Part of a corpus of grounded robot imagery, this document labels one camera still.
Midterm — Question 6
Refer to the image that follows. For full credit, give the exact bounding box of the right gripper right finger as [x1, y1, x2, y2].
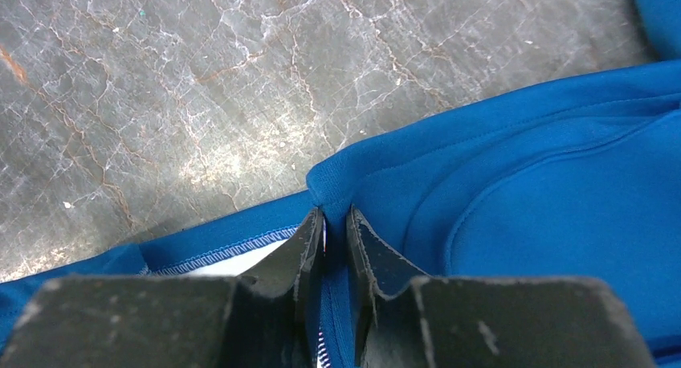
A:
[346, 208, 654, 367]

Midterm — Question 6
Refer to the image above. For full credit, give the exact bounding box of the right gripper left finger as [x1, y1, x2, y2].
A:
[1, 209, 324, 367]

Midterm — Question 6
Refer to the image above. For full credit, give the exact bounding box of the blue zip-up jacket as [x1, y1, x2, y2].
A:
[1, 0, 680, 367]

